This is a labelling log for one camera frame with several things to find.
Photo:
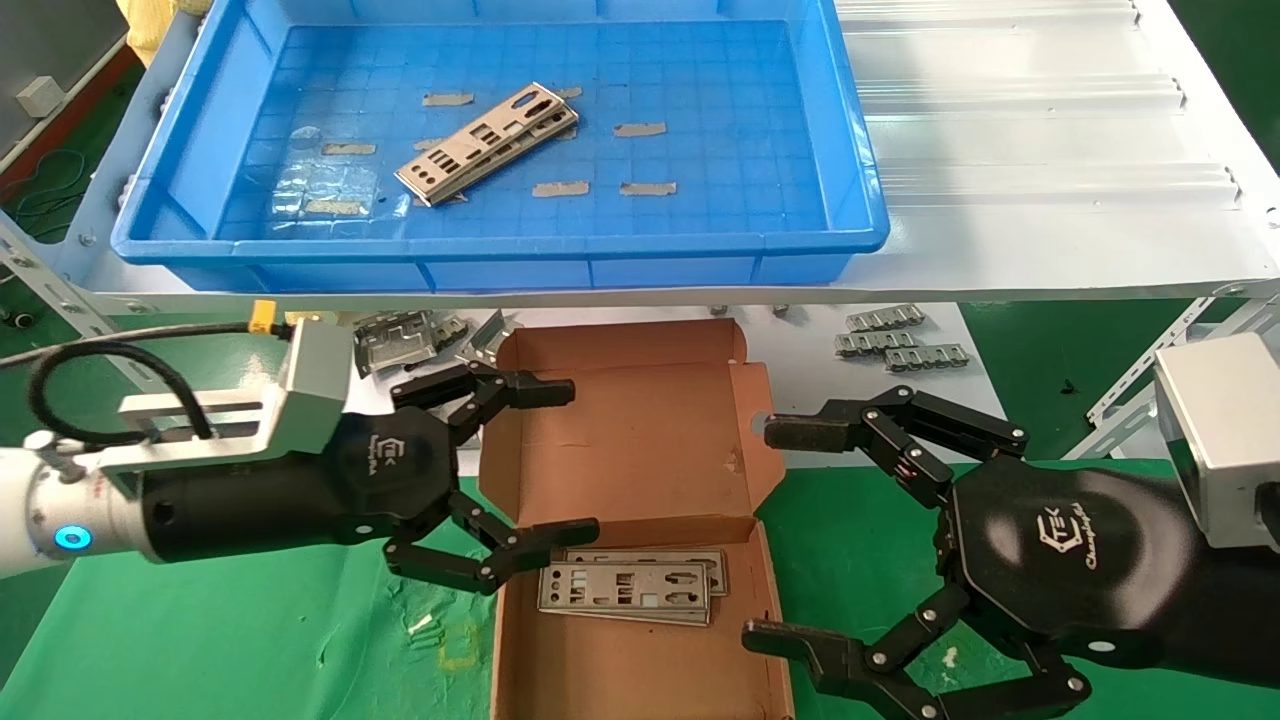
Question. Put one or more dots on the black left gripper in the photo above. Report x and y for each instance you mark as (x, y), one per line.
(300, 500)

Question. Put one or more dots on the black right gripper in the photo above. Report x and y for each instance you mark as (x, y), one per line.
(1060, 560)

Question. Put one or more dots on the brown cardboard box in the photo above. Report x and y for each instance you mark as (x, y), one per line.
(630, 450)

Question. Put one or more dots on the blue plastic tray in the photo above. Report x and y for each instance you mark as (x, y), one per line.
(700, 230)

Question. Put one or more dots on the white board sheet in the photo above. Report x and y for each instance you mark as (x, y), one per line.
(820, 380)

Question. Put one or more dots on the notched metal strip part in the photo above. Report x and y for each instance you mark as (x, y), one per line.
(927, 358)
(885, 318)
(877, 343)

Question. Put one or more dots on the perforated steel angle brace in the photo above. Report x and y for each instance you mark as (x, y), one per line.
(1120, 430)
(1150, 365)
(60, 290)

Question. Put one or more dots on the green cloth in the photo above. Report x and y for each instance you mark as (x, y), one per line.
(250, 640)

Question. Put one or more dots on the translucent corrugated sheet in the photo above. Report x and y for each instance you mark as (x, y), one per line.
(1000, 130)

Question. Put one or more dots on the yellow foam roll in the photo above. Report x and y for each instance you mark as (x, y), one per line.
(150, 30)

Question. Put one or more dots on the angled metal bracket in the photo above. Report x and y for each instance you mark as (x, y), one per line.
(488, 345)

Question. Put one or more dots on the small stamped metal bracket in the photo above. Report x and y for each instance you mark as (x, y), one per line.
(452, 328)

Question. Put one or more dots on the large stamped metal bracket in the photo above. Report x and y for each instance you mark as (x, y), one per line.
(395, 345)

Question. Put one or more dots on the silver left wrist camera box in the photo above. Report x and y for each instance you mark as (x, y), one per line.
(315, 385)

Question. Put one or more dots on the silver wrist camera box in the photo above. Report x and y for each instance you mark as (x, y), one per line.
(1225, 430)
(315, 385)

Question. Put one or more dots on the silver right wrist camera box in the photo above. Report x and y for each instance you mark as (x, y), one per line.
(1225, 430)

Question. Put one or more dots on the white wall socket box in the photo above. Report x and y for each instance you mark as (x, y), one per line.
(40, 96)

